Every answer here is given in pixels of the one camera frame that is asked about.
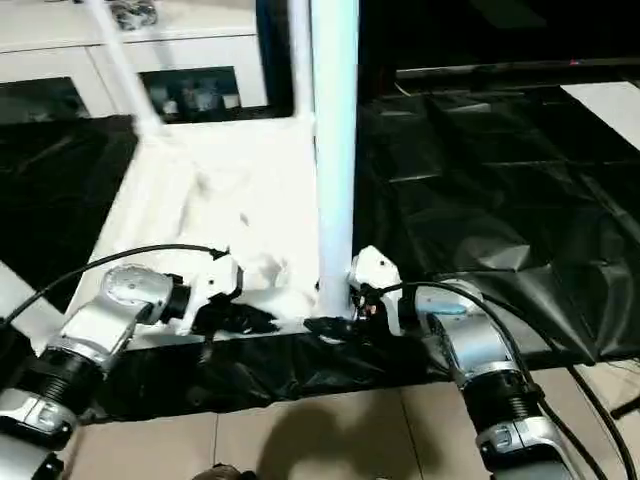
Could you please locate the clear bag of dark parts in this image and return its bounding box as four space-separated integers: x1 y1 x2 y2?
110 0 157 29

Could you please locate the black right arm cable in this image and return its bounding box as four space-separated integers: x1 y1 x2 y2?
379 280 631 480

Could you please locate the white plastic table top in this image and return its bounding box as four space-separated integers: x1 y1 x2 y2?
29 117 351 351

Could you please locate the black work mat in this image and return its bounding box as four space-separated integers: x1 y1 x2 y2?
0 84 640 421

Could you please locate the white cabinet with glass doors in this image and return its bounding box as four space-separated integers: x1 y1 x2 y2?
0 0 296 124

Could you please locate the black low shelf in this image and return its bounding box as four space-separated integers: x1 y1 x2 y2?
394 57 640 91

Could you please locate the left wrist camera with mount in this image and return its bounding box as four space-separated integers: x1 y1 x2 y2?
174 252 244 336

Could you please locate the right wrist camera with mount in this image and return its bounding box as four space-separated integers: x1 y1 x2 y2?
347 244 404 336

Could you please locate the white flat panel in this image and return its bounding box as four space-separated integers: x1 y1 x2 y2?
559 81 640 161

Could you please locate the dark brown round object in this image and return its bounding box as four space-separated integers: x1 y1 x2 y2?
197 462 256 480

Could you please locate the black floor stand leg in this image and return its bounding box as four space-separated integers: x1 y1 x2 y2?
612 394 640 419

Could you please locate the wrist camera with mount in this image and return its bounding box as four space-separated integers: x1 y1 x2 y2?
347 244 404 336
174 252 244 336

